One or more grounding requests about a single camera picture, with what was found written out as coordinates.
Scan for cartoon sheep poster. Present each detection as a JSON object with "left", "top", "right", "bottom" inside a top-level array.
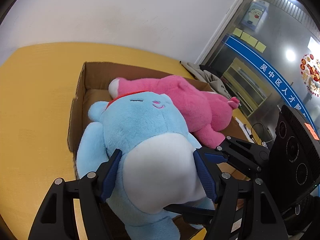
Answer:
[{"left": 241, "top": 0, "right": 269, "bottom": 31}]

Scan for red new year sticker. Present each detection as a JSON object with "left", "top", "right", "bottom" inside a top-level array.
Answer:
[{"left": 300, "top": 53, "right": 319, "bottom": 98}]

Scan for white paper sheet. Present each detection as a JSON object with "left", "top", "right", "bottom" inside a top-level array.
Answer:
[{"left": 235, "top": 117, "right": 254, "bottom": 143}]

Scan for light blue plush bear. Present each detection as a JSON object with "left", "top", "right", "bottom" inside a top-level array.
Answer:
[{"left": 76, "top": 92, "right": 214, "bottom": 239}]

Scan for yellow shelf behind glass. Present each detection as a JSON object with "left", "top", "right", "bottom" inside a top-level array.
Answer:
[{"left": 221, "top": 57, "right": 272, "bottom": 117}]

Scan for pink plush bear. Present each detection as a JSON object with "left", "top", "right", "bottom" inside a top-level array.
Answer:
[{"left": 108, "top": 75, "right": 240, "bottom": 148}]

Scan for yellow sticky notes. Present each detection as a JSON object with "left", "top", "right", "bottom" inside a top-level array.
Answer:
[{"left": 232, "top": 28, "right": 266, "bottom": 53}]

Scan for brown cardboard box tray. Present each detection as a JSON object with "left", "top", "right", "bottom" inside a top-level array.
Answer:
[{"left": 67, "top": 61, "right": 251, "bottom": 240}]

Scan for black cable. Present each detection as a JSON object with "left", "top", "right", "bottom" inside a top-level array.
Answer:
[{"left": 243, "top": 122, "right": 275, "bottom": 147}]

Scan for grey folded cloth bag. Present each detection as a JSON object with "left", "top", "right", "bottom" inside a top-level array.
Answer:
[{"left": 180, "top": 61, "right": 232, "bottom": 99}]

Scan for blue banner strip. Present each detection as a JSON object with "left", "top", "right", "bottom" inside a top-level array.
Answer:
[{"left": 225, "top": 36, "right": 318, "bottom": 135}]

